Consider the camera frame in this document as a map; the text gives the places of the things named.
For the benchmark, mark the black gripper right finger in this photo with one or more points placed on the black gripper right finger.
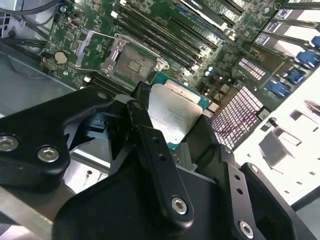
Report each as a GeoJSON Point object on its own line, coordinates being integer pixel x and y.
{"type": "Point", "coordinates": [240, 207]}

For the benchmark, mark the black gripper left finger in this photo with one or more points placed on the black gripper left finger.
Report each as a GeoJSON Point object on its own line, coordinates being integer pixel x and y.
{"type": "Point", "coordinates": [30, 140]}

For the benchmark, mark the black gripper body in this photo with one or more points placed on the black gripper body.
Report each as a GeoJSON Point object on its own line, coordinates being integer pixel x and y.
{"type": "Point", "coordinates": [112, 212]}

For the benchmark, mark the metal socket cover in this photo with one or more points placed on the metal socket cover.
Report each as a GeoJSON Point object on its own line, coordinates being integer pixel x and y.
{"type": "Point", "coordinates": [82, 47]}

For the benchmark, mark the silver CPU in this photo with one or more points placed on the silver CPU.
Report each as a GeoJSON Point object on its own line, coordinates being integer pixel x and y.
{"type": "Point", "coordinates": [172, 110]}

